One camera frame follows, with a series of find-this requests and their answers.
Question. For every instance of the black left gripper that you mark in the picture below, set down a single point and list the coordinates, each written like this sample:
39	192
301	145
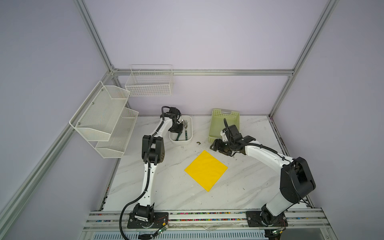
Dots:
180	128

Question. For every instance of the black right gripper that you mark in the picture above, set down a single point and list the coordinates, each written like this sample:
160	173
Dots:
216	146

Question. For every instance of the fork with green handle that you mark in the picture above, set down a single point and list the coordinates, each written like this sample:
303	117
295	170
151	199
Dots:
186	129

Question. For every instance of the yellow paper napkin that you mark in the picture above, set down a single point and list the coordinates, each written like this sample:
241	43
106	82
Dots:
206	170

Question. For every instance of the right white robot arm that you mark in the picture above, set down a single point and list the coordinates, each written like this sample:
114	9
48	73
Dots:
296	179

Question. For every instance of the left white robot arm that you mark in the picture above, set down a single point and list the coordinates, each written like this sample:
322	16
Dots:
153	154

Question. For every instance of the light green perforated basket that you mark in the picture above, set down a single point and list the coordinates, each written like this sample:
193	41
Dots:
217	122

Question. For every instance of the white plastic cutlery tub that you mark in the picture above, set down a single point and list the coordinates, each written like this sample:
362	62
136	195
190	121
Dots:
182	141

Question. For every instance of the lower white mesh shelf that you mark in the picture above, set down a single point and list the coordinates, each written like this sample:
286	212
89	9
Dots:
116	146

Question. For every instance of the white mesh shelf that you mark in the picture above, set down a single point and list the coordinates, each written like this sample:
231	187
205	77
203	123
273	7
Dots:
99	119
116	146

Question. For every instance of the upper white mesh shelf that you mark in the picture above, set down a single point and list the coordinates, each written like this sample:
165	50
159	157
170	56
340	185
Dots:
99	119

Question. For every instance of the knife with green handle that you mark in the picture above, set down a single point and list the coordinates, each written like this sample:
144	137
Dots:
178	136

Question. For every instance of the white wire wall basket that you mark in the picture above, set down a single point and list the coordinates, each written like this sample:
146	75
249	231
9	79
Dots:
150	80

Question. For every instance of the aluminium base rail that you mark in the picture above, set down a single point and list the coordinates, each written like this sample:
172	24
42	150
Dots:
295	224

